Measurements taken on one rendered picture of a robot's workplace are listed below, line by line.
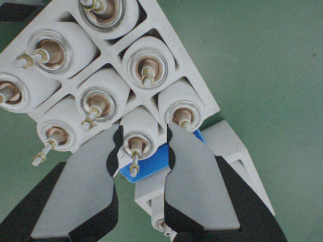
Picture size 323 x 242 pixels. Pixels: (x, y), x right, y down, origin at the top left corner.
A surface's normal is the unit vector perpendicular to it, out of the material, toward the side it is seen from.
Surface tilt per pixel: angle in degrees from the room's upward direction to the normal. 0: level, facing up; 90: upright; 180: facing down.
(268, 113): 0
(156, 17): 0
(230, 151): 90
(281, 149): 0
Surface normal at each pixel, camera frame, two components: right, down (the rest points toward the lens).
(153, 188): -0.51, -0.74
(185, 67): 0.05, 0.48
